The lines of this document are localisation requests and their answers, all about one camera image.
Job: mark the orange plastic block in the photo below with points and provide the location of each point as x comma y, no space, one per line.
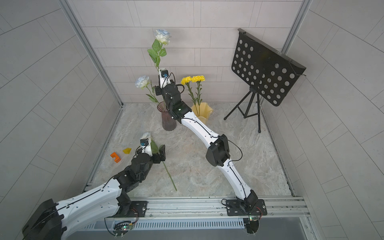
115,157

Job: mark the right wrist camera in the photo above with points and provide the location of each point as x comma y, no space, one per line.
164,78

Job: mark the purple glass vase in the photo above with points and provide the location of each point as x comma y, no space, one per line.
168,123

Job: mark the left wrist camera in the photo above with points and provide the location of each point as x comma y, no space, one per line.
145,144

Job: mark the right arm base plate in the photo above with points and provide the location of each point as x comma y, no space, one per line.
236,207

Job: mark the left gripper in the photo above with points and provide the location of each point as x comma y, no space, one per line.
162,154

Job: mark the left circuit board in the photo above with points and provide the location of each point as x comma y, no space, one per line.
121,228

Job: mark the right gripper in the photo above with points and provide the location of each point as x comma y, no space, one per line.
163,90

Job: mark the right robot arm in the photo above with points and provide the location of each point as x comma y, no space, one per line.
218,151

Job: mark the black perforated music stand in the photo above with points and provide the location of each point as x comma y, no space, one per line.
269,73

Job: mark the white rose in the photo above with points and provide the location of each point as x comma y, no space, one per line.
144,82
158,50
156,150

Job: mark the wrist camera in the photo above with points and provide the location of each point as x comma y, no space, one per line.
164,78
145,144

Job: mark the circuit board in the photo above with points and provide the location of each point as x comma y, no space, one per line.
121,228
251,225

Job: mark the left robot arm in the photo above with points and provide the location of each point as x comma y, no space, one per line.
58,220

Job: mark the aluminium rail frame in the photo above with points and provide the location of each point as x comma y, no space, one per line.
217,207

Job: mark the yellow plastic piece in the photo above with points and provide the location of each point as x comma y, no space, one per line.
127,151

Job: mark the yellow carnation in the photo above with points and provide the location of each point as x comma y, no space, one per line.
197,98
186,82

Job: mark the right circuit board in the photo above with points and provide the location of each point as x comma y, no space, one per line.
251,225

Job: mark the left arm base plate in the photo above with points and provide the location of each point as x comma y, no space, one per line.
133,210

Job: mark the yellow ruffled vase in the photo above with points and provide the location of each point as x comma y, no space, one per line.
202,111

